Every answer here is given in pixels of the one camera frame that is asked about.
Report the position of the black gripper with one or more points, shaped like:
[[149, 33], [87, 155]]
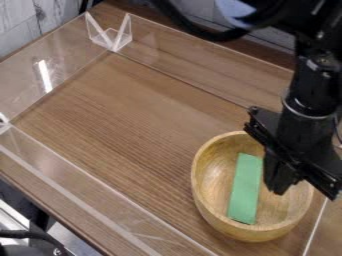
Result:
[[300, 153]]

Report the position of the brown wooden bowl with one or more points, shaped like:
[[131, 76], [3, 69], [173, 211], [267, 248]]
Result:
[[280, 211]]

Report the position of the green rectangular block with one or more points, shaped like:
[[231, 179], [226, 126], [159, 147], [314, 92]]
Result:
[[245, 192]]

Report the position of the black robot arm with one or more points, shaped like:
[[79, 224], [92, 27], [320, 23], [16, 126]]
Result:
[[314, 22]]

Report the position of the clear acrylic corner bracket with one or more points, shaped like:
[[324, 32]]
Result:
[[111, 39]]

